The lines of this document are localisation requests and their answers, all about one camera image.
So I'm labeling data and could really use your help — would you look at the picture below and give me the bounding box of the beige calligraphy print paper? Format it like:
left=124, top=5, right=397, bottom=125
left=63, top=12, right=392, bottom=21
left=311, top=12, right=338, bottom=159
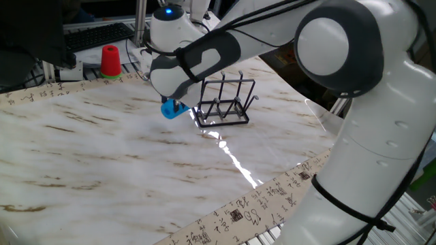
left=0, top=67, right=333, bottom=245

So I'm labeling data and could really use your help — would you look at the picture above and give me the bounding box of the colourful puzzle board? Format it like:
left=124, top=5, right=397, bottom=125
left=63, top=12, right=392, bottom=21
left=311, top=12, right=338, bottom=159
left=272, top=42, right=298, bottom=65

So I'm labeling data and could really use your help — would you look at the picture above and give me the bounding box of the green plastic cup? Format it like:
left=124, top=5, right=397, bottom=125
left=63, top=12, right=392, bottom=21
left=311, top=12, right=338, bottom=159
left=99, top=71, right=123, bottom=80

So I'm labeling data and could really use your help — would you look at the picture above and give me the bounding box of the white power adapter box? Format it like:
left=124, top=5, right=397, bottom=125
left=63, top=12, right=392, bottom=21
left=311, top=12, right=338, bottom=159
left=54, top=61, right=84, bottom=82

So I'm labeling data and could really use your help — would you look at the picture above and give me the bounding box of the black arm cable with straps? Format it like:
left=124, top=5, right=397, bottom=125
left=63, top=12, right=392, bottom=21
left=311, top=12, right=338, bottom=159
left=125, top=0, right=436, bottom=245

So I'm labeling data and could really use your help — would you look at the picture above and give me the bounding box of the blue plastic cup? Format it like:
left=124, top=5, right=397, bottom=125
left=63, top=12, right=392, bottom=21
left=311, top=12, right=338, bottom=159
left=160, top=99, right=191, bottom=120

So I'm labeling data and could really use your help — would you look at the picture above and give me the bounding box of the slanted aluminium profile post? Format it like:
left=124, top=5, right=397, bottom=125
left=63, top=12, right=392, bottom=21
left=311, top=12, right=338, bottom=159
left=328, top=98, right=348, bottom=116

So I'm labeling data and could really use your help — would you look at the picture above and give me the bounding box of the black wire cup rack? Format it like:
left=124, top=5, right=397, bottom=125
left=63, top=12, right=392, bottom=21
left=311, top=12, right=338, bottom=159
left=191, top=70, right=260, bottom=129

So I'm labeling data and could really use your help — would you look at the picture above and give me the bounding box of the crumpled white tissue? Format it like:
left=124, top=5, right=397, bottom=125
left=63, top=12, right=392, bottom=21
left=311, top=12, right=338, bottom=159
left=131, top=46, right=153, bottom=74

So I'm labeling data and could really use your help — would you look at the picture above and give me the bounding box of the white paper sheet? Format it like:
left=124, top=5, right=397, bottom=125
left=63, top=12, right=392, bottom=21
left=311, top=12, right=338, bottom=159
left=73, top=37, right=137, bottom=66

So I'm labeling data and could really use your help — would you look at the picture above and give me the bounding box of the glossy marble pattern mat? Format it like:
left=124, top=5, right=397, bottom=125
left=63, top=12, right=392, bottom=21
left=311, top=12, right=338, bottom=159
left=0, top=54, right=345, bottom=245

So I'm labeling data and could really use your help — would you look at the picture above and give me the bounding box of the red plastic cup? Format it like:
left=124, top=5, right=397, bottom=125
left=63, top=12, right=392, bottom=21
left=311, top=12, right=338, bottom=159
left=100, top=44, right=123, bottom=76

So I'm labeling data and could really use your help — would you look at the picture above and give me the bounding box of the upright aluminium profile post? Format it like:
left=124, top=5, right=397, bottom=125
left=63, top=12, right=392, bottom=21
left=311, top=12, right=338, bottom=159
left=133, top=0, right=148, bottom=47

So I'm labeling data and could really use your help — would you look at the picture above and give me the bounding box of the green plastic object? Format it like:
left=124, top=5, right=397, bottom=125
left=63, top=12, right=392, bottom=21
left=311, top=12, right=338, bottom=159
left=409, top=159, right=436, bottom=191

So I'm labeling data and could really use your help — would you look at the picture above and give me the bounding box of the black computer keyboard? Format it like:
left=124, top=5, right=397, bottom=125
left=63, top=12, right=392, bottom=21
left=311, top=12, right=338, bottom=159
left=63, top=22, right=136, bottom=54

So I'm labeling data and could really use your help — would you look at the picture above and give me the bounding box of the black computer monitor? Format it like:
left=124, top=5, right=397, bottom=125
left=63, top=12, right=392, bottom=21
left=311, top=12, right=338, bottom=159
left=0, top=0, right=78, bottom=69

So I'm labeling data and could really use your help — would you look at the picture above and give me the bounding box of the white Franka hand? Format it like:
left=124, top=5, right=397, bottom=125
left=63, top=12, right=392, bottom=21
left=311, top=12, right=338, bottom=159
left=161, top=82, right=203, bottom=114

